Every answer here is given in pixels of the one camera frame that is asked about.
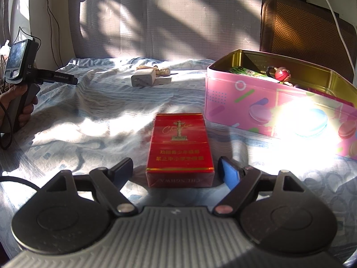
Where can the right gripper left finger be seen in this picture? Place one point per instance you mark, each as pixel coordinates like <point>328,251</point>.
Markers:
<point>108,183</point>

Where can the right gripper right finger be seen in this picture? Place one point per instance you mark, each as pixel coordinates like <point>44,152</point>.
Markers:
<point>241,183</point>

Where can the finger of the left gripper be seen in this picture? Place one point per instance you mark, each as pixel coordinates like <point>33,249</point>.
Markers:
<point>65,78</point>

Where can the red cigarette pack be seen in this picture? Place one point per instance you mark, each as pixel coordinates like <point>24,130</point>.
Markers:
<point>179,153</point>

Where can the white charger adapter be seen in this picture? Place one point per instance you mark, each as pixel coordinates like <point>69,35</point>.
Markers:
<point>148,78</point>

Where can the green snack packet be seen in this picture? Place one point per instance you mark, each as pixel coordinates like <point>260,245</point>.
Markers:
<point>245,72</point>

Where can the red figure keychain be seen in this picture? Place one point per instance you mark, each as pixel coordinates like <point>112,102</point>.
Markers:
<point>282,74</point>

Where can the gold metal trinket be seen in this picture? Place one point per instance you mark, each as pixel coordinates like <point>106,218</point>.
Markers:
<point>164,72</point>

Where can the person left hand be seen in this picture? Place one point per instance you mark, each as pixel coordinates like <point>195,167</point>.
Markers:
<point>13,93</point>

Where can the pink macaron tin box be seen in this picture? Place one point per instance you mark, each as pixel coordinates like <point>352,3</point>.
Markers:
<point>317,113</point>

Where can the grey woven headboard mat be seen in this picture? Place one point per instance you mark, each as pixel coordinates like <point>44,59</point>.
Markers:
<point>163,29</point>

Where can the brown woven cushion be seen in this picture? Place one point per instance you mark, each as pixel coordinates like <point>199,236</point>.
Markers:
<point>304,31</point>

